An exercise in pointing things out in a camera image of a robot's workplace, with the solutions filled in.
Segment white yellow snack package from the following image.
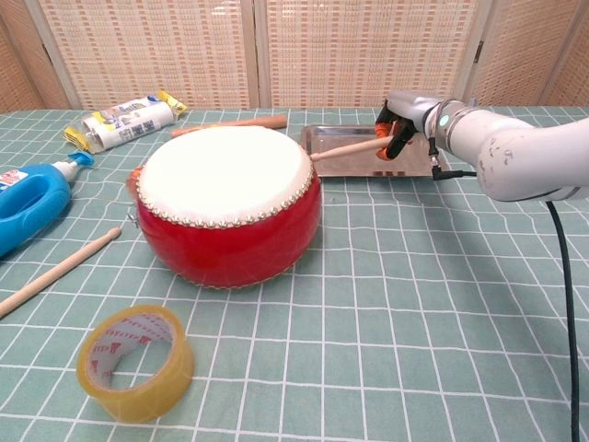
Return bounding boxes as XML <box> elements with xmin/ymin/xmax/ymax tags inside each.
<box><xmin>63</xmin><ymin>90</ymin><xmax>189</xmax><ymax>155</ymax></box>

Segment red drum white skin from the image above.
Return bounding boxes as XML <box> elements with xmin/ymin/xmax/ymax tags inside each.
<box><xmin>126</xmin><ymin>124</ymin><xmax>323</xmax><ymax>290</ymax></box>

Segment light wooden drumstick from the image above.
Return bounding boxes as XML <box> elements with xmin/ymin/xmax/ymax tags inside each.
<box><xmin>310</xmin><ymin>136</ymin><xmax>395</xmax><ymax>162</ymax></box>
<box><xmin>0</xmin><ymin>227</ymin><xmax>123</xmax><ymax>320</ymax></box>

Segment right silver hand orange fingertips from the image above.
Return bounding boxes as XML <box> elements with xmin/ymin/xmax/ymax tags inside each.
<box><xmin>375</xmin><ymin>90</ymin><xmax>443</xmax><ymax>161</ymax></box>

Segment brown wooden rolling pin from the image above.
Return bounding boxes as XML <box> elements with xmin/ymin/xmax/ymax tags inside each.
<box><xmin>170</xmin><ymin>114</ymin><xmax>289</xmax><ymax>138</ymax></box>

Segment blue detergent pump bottle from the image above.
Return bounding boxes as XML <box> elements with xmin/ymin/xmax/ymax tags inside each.
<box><xmin>0</xmin><ymin>150</ymin><xmax>96</xmax><ymax>259</ymax></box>

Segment black wrist cable with plug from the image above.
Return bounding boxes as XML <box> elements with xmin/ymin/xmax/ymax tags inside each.
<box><xmin>427</xmin><ymin>135</ymin><xmax>479</xmax><ymax>181</ymax></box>

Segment green checked tablecloth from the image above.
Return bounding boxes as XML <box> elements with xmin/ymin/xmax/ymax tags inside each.
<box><xmin>0</xmin><ymin>106</ymin><xmax>589</xmax><ymax>442</ymax></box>

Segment stainless steel tray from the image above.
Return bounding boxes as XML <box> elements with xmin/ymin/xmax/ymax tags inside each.
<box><xmin>300</xmin><ymin>123</ymin><xmax>450</xmax><ymax>179</ymax></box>

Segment clear packing tape roll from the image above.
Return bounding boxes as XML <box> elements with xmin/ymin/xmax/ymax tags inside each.
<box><xmin>75</xmin><ymin>304</ymin><xmax>196</xmax><ymax>425</ymax></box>

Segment bamboo folding screen panel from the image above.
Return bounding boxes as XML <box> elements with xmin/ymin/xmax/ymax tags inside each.
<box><xmin>27</xmin><ymin>0</ymin><xmax>266</xmax><ymax>111</ymax></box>
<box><xmin>459</xmin><ymin>0</ymin><xmax>576</xmax><ymax>110</ymax></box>
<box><xmin>252</xmin><ymin>0</ymin><xmax>491</xmax><ymax>111</ymax></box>
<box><xmin>542</xmin><ymin>0</ymin><xmax>589</xmax><ymax>111</ymax></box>
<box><xmin>0</xmin><ymin>0</ymin><xmax>70</xmax><ymax>114</ymax></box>

